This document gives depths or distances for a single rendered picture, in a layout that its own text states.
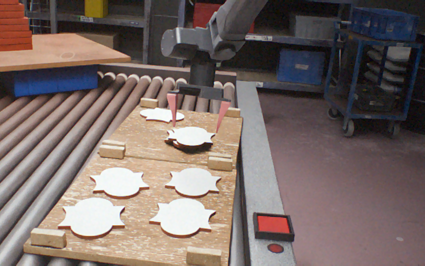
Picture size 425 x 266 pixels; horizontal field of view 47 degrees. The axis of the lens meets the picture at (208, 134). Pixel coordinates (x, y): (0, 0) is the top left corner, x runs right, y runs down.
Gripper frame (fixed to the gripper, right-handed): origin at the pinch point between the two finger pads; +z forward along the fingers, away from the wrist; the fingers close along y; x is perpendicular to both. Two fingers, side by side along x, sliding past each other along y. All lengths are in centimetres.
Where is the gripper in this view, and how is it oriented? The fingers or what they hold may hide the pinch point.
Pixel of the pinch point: (195, 125)
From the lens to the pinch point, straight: 110.3
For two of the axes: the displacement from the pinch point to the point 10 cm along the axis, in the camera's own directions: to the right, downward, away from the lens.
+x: 0.3, -1.2, 9.9
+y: 9.9, 1.3, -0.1
